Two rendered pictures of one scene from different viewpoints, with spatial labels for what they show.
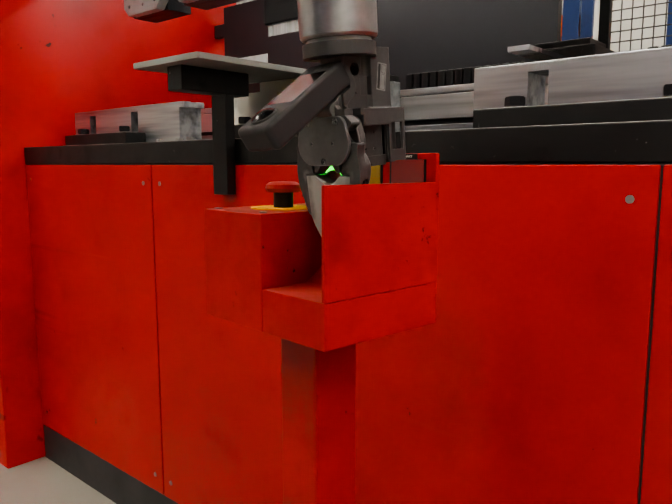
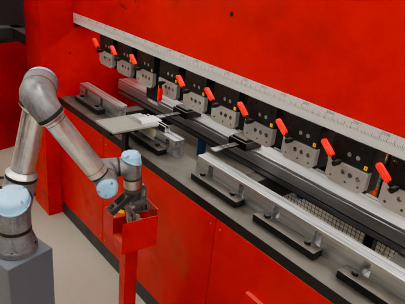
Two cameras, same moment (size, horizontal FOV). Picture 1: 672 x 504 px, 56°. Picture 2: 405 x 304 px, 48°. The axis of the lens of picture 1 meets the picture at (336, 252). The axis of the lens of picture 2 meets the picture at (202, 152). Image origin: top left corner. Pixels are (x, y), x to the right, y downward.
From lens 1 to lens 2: 1.44 m
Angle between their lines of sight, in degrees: 18
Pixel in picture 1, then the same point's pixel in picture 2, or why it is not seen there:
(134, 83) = not seen: hidden behind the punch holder
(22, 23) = (59, 46)
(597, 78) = (222, 177)
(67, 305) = (73, 164)
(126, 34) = not seen: hidden behind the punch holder
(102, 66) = (92, 57)
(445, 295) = (175, 224)
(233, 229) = (108, 216)
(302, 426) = (123, 260)
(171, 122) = (114, 111)
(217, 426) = not seen: hidden behind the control
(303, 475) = (122, 271)
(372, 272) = (135, 237)
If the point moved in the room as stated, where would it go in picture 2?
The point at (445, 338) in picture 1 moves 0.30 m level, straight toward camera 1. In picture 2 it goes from (175, 234) to (147, 272)
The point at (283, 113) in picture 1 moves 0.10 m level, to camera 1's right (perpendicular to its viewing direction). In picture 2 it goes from (114, 209) to (139, 213)
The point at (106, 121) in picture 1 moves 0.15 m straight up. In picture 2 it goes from (91, 95) to (91, 71)
